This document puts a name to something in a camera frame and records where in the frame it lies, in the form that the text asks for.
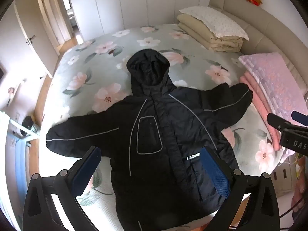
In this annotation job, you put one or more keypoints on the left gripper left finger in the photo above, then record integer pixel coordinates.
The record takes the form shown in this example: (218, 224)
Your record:
(40, 212)

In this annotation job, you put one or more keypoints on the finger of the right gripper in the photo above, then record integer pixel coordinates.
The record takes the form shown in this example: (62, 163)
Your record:
(300, 118)
(277, 122)

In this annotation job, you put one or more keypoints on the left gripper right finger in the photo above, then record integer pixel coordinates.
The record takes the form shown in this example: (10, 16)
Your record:
(261, 212)

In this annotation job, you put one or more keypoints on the black hooded jacket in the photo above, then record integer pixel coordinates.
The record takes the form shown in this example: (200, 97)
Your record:
(154, 138)

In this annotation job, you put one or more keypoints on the folded pink blanket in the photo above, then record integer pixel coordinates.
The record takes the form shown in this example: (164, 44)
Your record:
(257, 102)

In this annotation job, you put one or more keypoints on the folded purple blanket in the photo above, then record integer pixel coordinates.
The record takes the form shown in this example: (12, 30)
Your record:
(274, 84)

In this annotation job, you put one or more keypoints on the white bedside cabinet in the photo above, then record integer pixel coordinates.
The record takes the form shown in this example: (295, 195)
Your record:
(284, 176)

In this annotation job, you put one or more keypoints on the beige padded headboard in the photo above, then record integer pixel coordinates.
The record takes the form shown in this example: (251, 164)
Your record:
(266, 35)

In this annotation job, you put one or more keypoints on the black mesh wastebasket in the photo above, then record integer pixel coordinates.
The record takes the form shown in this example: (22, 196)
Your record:
(29, 123)

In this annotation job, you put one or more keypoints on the white dotted pillow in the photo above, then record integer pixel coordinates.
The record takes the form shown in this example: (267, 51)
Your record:
(218, 23)

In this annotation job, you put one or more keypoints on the folded beige quilt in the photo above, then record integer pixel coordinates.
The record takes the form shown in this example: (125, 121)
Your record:
(200, 32)

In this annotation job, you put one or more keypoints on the floral green bedspread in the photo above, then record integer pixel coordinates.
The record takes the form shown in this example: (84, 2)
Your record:
(93, 76)

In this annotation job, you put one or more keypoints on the white room door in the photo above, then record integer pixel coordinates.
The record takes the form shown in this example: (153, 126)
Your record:
(30, 20)

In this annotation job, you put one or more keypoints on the white wardrobe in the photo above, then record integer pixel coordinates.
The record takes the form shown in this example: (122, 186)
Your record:
(98, 17)

